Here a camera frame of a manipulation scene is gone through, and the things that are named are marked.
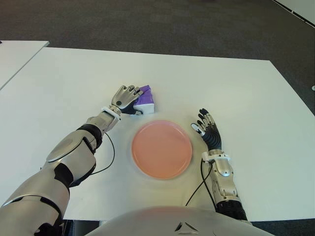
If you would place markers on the pink round plate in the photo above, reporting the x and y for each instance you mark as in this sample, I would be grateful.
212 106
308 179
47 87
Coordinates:
162 150

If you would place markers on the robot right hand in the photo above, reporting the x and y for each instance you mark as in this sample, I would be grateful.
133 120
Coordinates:
212 136

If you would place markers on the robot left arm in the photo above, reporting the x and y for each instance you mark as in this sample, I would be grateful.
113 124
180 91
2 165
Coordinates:
69 152

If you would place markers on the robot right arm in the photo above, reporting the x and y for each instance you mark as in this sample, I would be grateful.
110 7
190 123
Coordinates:
225 179

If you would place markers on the purple tissue paper pack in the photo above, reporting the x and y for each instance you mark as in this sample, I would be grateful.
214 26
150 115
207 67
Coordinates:
147 100

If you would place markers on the silver robot torso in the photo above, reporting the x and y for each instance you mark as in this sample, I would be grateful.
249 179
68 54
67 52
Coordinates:
160 221

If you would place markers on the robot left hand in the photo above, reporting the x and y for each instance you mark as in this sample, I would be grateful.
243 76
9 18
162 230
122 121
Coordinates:
124 97

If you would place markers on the white neighbouring table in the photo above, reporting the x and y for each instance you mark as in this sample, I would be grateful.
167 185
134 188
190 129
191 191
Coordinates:
17 56

